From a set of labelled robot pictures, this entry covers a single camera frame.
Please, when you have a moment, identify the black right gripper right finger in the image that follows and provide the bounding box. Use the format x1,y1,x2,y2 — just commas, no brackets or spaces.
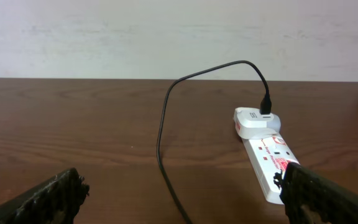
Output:
273,162,358,224

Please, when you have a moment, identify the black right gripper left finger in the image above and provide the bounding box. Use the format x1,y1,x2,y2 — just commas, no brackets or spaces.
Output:
0,168,90,224

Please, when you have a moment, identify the black USB charging cable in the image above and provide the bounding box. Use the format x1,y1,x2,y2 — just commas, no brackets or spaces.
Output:
156,60,273,224

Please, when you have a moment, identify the white power strip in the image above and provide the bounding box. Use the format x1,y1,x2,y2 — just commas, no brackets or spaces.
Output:
242,134,299,205

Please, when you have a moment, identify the white USB wall charger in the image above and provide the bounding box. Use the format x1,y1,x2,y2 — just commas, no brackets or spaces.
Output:
233,107,281,139

